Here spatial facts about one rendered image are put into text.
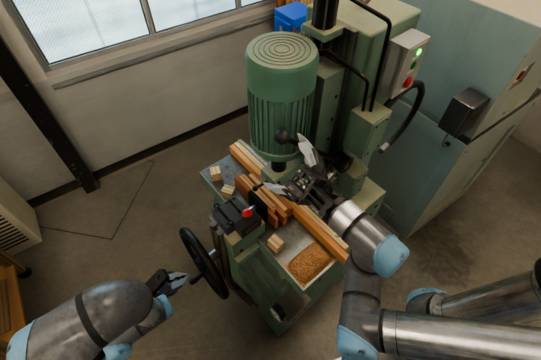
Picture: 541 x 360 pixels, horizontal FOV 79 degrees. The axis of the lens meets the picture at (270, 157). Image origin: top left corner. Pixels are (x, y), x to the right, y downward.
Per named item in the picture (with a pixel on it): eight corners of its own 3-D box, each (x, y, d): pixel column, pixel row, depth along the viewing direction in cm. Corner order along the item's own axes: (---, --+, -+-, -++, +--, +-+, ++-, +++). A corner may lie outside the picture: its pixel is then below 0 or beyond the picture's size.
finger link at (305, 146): (299, 124, 73) (308, 163, 70) (310, 130, 78) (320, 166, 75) (287, 129, 74) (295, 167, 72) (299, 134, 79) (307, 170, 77)
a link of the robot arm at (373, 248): (379, 288, 63) (392, 271, 56) (337, 247, 68) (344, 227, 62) (404, 263, 66) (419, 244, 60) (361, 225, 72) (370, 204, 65)
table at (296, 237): (180, 192, 130) (177, 184, 125) (241, 156, 143) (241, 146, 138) (279, 319, 99) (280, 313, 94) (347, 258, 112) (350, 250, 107)
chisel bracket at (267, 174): (260, 184, 115) (260, 168, 108) (290, 164, 121) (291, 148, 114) (274, 197, 111) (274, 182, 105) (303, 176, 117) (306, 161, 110)
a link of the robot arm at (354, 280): (337, 302, 72) (346, 283, 63) (344, 255, 79) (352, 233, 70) (373, 312, 70) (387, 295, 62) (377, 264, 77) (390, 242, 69)
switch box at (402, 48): (373, 90, 96) (389, 39, 84) (394, 77, 100) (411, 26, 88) (391, 100, 93) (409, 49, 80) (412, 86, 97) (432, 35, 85)
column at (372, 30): (291, 171, 142) (304, 3, 88) (327, 146, 152) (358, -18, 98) (328, 204, 131) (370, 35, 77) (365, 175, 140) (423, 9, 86)
